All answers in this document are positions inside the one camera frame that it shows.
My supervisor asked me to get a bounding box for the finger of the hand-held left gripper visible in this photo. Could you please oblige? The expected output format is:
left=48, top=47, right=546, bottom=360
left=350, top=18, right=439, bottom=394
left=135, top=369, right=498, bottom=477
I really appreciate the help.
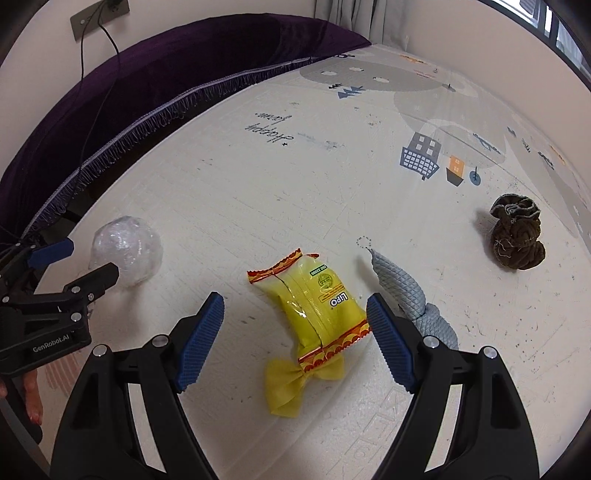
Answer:
left=0, top=237, right=75, bottom=278
left=61, top=261, right=120, bottom=303

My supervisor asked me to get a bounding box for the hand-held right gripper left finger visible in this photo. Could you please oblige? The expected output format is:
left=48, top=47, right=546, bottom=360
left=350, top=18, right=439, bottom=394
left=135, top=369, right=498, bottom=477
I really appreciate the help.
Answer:
left=52, top=292, right=225, bottom=480

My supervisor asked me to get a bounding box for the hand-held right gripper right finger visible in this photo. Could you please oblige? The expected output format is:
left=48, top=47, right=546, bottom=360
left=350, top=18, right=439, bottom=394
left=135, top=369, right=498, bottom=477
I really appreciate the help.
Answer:
left=366, top=293, right=541, bottom=480

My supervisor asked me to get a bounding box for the clear plastic ball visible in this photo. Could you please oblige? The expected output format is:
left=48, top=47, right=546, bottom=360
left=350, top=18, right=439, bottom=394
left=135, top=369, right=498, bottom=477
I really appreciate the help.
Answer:
left=89, top=215, right=164, bottom=288

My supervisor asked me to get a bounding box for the yellow snack packet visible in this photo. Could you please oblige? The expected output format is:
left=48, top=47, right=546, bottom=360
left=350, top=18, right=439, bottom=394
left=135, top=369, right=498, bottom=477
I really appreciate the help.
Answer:
left=246, top=249, right=373, bottom=373

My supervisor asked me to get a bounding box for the person's left hand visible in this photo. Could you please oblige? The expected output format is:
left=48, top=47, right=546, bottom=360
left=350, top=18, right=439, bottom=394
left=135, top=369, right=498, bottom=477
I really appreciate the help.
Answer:
left=21, top=369, right=45, bottom=424

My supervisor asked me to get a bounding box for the grey knitted sock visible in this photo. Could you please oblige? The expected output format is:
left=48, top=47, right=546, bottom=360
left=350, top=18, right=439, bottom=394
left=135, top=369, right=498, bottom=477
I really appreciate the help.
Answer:
left=369, top=248, right=461, bottom=352

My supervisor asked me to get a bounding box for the yellow mesh bow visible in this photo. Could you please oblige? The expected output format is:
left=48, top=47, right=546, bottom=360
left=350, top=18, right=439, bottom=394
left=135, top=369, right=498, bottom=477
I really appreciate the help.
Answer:
left=264, top=357, right=346, bottom=419

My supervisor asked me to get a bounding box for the brown rolled sock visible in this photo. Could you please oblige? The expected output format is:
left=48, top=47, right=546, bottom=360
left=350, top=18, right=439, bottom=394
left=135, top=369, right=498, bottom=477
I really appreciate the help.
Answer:
left=489, top=194, right=547, bottom=272

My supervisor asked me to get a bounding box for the printed play mat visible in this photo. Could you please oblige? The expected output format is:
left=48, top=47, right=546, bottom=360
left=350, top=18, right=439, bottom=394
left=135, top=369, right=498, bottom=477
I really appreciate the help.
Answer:
left=18, top=44, right=591, bottom=480

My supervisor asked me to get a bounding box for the purple velvet blanket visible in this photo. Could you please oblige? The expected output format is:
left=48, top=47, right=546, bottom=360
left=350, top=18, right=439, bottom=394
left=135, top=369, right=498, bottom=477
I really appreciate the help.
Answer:
left=0, top=17, right=373, bottom=241

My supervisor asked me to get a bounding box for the beige curtain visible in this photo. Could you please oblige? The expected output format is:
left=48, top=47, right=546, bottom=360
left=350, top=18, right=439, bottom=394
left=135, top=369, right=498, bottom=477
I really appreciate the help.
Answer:
left=314, top=0, right=411, bottom=51

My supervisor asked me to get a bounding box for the black framed window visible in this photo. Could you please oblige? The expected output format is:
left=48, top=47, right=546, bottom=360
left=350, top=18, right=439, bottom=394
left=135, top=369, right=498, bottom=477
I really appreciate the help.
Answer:
left=489, top=0, right=591, bottom=86

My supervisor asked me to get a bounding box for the black power cable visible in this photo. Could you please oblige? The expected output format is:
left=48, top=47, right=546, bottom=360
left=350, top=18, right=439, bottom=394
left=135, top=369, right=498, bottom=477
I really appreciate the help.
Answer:
left=78, top=4, right=123, bottom=185

